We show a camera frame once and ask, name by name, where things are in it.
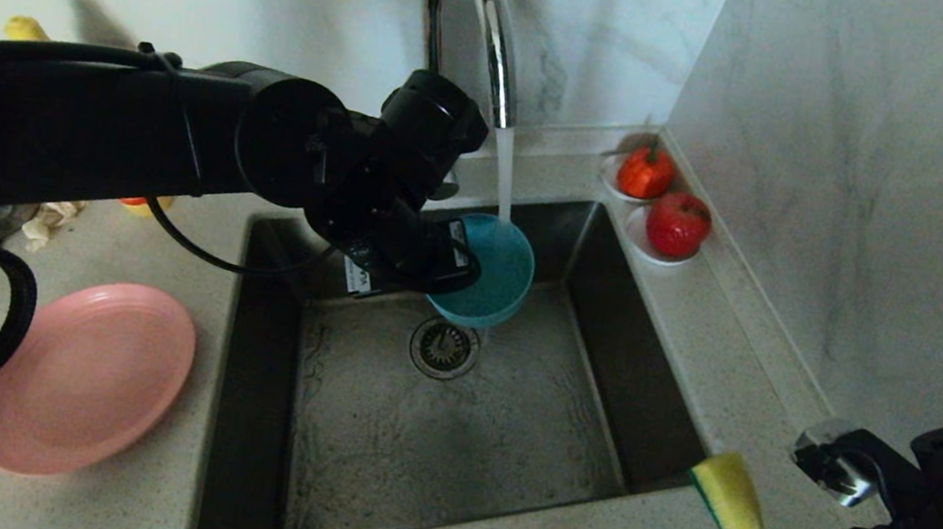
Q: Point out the stainless steel sink basin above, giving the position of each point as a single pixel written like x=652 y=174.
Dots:
x=454 y=456

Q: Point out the pink plate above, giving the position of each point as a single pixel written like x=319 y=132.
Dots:
x=81 y=380

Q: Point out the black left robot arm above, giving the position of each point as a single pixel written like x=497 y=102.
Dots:
x=86 y=118

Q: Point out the round metal drain strainer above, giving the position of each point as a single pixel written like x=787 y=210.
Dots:
x=444 y=348

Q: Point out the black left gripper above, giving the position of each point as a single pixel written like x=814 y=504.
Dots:
x=425 y=138

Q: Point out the yellow capped dish soap bottle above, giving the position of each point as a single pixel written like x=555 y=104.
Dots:
x=25 y=26

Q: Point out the red apple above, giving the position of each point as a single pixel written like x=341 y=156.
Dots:
x=677 y=225

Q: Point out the clear running water stream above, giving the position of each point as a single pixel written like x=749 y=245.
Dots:
x=502 y=177

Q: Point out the chrome gooseneck faucet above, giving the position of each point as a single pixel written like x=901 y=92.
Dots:
x=499 y=65

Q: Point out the yellow green sponge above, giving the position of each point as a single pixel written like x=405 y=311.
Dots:
x=732 y=499

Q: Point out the teal bowl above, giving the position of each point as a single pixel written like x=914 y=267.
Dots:
x=493 y=277

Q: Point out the crumpled beige tissue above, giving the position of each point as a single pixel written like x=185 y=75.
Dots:
x=53 y=222

